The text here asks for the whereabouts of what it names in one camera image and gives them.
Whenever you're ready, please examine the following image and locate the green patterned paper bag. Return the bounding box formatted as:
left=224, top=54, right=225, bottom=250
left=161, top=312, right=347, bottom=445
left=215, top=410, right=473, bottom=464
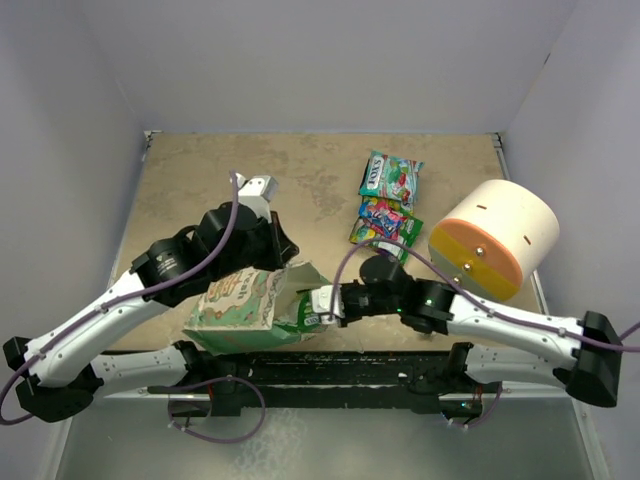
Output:
left=182, top=258, right=366, bottom=357

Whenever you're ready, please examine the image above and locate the red snack packet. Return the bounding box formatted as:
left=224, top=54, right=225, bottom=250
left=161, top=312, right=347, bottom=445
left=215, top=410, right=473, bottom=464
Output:
left=369, top=200, right=412, bottom=240

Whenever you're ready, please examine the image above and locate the blue small snack packet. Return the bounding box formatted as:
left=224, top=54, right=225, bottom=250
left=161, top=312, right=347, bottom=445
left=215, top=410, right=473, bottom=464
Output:
left=359, top=204, right=404, bottom=236

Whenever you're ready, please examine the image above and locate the teal pink snack packet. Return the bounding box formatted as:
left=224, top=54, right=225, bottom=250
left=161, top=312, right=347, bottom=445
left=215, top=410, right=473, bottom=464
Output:
left=359, top=151, right=424, bottom=204

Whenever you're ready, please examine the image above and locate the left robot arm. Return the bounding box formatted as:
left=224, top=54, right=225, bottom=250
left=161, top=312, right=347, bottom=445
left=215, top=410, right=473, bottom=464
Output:
left=2, top=202, right=299, bottom=423

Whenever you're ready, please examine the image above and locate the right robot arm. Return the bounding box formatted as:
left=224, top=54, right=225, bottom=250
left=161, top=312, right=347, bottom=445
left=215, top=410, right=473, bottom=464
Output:
left=330, top=256, right=622, bottom=408

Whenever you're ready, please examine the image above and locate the large cream cylinder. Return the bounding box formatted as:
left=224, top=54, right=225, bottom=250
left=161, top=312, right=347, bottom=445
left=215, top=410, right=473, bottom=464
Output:
left=428, top=179, right=560, bottom=302

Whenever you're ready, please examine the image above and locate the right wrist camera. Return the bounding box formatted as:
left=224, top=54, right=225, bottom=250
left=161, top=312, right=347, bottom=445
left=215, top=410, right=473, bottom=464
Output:
left=310, top=285, right=344, bottom=325

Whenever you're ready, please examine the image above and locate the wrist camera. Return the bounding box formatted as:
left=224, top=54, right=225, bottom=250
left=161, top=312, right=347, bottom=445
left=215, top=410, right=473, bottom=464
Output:
left=310, top=285, right=344, bottom=325
left=235, top=173, right=279, bottom=222

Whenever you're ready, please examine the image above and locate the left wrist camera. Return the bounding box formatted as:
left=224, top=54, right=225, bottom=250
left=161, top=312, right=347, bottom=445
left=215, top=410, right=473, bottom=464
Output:
left=235, top=173, right=279, bottom=222

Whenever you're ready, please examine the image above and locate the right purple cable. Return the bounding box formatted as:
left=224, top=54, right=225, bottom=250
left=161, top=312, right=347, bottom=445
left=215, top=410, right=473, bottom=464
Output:
left=329, top=238, right=640, bottom=431

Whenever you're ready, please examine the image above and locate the purple cable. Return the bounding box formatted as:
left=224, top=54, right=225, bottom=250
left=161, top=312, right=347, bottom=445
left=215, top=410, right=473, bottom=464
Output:
left=0, top=170, right=241, bottom=426
left=329, top=238, right=640, bottom=431

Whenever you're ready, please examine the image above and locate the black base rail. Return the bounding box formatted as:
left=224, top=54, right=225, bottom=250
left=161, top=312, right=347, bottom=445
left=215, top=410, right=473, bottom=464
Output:
left=129, top=349, right=506, bottom=419

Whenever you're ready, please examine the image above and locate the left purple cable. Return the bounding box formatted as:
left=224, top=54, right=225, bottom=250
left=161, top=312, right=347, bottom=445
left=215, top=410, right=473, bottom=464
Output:
left=0, top=170, right=241, bottom=426

